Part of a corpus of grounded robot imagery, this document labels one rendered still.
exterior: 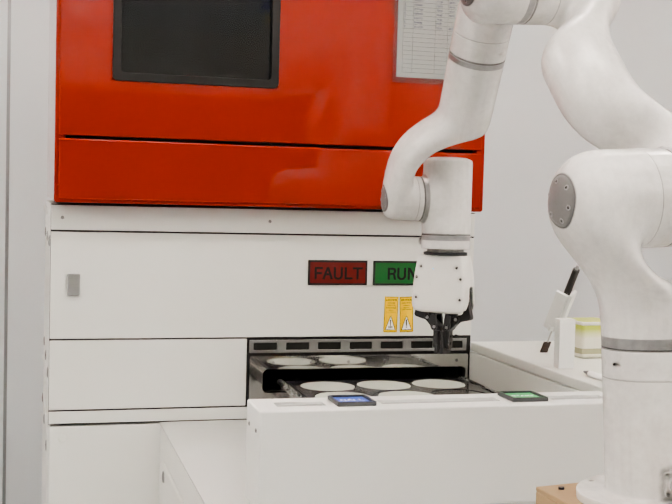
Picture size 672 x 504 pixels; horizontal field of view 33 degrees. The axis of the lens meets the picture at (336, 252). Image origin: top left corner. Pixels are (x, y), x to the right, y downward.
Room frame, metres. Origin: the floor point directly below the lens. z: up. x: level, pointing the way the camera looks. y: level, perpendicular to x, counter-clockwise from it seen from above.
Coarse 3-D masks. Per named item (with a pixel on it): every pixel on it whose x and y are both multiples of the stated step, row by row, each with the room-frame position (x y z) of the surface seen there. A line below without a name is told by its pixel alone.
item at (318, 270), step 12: (312, 264) 2.13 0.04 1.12; (324, 264) 2.14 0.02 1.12; (336, 264) 2.15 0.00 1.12; (348, 264) 2.15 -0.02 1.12; (360, 264) 2.16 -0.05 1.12; (312, 276) 2.13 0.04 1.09; (324, 276) 2.14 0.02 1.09; (336, 276) 2.15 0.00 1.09; (348, 276) 2.15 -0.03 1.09; (360, 276) 2.16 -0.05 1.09
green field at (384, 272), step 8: (376, 264) 2.17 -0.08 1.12; (384, 264) 2.17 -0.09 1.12; (392, 264) 2.18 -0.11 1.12; (400, 264) 2.18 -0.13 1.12; (408, 264) 2.19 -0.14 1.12; (376, 272) 2.17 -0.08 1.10; (384, 272) 2.17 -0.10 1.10; (392, 272) 2.18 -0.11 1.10; (400, 272) 2.18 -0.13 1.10; (408, 272) 2.19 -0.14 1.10; (376, 280) 2.17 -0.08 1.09; (384, 280) 2.17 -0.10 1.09; (392, 280) 2.18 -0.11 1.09; (400, 280) 2.18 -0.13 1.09; (408, 280) 2.19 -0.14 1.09
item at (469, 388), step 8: (296, 384) 2.04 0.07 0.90; (352, 384) 2.06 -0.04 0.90; (472, 384) 2.09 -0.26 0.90; (304, 392) 1.96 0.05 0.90; (312, 392) 1.97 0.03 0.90; (320, 392) 1.97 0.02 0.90; (360, 392) 1.98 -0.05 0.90; (368, 392) 1.98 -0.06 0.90; (376, 392) 1.98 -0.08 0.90; (432, 392) 2.00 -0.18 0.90; (440, 392) 2.00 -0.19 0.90; (448, 392) 2.01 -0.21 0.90; (456, 392) 2.01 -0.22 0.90; (464, 392) 2.01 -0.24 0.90; (472, 392) 2.01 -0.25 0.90; (480, 392) 2.02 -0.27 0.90; (488, 392) 2.01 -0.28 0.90
